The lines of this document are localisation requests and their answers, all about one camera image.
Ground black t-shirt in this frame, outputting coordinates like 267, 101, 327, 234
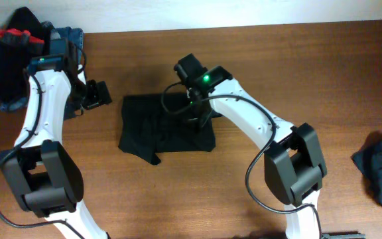
118, 94, 216, 165

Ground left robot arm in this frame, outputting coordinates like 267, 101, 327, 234
0, 38, 112, 238

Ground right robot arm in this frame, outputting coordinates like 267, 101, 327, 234
174, 54, 364, 238

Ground folded blue denim jeans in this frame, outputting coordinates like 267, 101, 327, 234
0, 21, 84, 120

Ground black garment with red trim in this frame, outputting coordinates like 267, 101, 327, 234
0, 7, 50, 103

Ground right black cable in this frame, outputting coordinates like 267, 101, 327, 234
160, 81, 323, 239

